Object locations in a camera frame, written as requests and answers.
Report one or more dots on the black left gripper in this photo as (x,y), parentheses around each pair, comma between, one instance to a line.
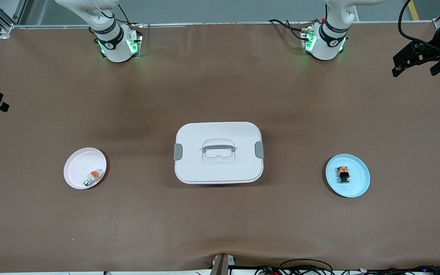
(429,53)

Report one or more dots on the black orange push-button switch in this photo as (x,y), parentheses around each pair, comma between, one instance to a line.
(343,175)

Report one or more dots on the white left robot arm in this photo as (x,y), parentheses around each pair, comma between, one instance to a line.
(327,42)

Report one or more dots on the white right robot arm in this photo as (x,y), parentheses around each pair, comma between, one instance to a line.
(115,42)

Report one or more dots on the grey box latch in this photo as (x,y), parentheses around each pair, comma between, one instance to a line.
(178,152)
(259,149)

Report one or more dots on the white lidded storage box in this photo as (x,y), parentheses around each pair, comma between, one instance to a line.
(220,168)

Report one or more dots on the light blue round plate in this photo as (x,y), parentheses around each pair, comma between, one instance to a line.
(359,183)

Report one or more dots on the white orange green-button switch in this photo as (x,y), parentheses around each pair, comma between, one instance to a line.
(92,177)

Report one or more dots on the aluminium table edge rail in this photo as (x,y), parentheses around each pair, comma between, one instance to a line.
(224,23)

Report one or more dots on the metal table edge bracket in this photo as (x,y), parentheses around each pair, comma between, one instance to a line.
(222,265)

